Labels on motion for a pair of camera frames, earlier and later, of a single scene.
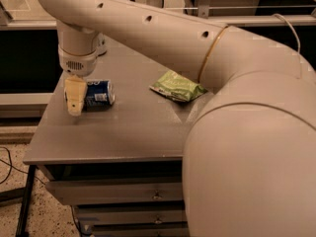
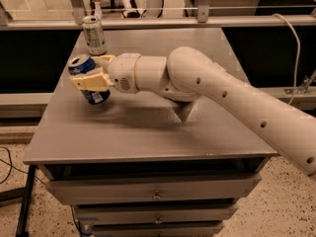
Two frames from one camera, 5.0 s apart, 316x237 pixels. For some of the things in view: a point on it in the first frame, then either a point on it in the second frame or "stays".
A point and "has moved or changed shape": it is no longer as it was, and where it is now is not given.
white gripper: x=77 y=64 to x=122 y=72
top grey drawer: x=115 y=191 stays
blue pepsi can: x=100 y=95 has moved or changed shape
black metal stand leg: x=23 y=224 stays
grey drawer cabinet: x=119 y=166 stays
